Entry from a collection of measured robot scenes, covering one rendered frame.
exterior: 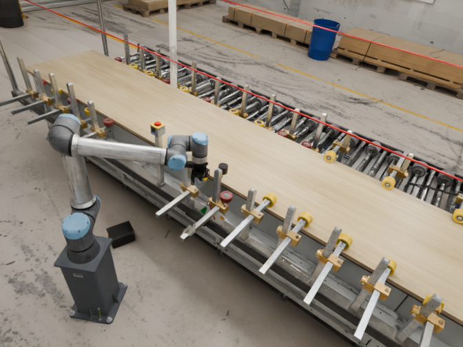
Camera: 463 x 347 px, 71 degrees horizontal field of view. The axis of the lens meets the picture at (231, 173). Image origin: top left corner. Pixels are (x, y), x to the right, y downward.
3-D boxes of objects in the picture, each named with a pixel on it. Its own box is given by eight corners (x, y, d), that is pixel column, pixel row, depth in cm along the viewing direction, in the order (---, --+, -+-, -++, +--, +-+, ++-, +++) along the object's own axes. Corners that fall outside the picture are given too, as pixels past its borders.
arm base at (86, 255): (91, 266, 195) (88, 256, 189) (60, 261, 196) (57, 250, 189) (105, 241, 209) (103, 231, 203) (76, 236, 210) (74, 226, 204)
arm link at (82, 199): (71, 228, 202) (41, 125, 155) (78, 208, 215) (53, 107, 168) (96, 228, 204) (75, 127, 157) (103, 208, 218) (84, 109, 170)
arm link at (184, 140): (166, 143, 169) (190, 143, 171) (167, 131, 178) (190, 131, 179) (167, 157, 175) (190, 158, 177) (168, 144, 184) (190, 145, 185)
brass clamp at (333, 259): (336, 272, 170) (340, 267, 167) (313, 259, 175) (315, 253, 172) (341, 265, 174) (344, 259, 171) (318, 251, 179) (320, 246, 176)
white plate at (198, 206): (222, 228, 215) (224, 217, 208) (193, 208, 225) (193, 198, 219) (223, 227, 215) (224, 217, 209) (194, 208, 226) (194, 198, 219)
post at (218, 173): (213, 225, 222) (218, 171, 191) (209, 223, 223) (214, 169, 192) (217, 222, 224) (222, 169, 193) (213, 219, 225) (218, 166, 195)
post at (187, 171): (187, 208, 233) (187, 155, 202) (183, 206, 234) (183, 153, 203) (190, 206, 235) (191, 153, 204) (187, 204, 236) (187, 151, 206)
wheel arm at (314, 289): (308, 308, 152) (309, 304, 150) (301, 303, 154) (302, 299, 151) (346, 243, 185) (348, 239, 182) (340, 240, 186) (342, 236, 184)
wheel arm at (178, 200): (159, 219, 202) (158, 215, 199) (155, 217, 203) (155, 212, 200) (204, 185, 230) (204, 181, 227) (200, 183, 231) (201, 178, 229)
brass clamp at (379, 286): (384, 301, 160) (388, 296, 156) (357, 286, 165) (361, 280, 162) (387, 292, 164) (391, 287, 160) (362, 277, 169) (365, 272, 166)
